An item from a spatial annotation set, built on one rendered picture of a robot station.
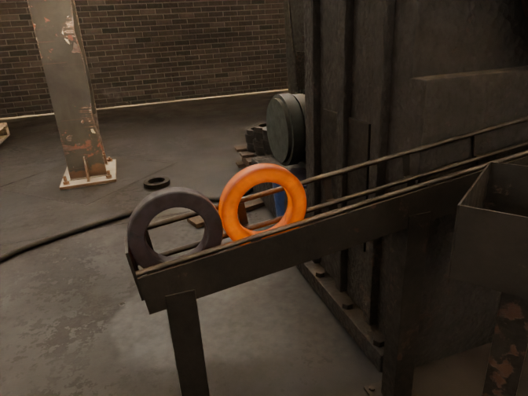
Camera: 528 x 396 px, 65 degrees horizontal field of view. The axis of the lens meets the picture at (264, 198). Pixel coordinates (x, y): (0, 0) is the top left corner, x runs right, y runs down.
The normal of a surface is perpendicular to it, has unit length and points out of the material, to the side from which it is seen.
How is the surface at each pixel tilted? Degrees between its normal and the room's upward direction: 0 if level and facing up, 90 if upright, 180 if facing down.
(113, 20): 90
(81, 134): 90
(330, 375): 0
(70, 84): 90
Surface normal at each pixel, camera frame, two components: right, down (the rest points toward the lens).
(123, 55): 0.32, 0.34
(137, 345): -0.05, -0.92
